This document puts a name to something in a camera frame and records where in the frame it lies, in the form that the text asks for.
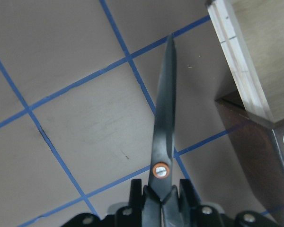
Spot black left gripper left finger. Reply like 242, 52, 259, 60
115, 179, 146, 227

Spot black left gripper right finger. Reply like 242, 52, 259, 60
179, 179, 226, 227

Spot orange handled scissors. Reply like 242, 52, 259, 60
142, 35, 177, 227

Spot wooden drawer with white handle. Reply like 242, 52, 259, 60
206, 0, 284, 123

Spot dark wooden drawer cabinet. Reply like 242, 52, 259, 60
215, 91, 284, 227

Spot brown paper table mat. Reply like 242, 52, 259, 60
0, 0, 284, 227

